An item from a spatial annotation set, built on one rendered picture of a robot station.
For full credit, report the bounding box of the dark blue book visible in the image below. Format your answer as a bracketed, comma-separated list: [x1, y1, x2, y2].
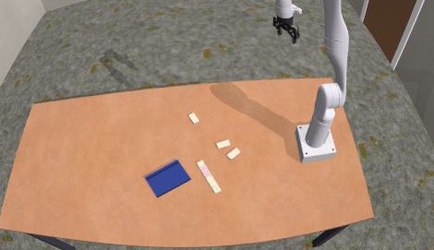
[145, 160, 191, 198]

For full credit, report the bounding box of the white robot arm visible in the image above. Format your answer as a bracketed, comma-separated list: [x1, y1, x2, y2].
[275, 0, 349, 149]

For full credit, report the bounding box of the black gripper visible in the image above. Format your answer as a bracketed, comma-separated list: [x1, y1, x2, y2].
[273, 15, 300, 44]

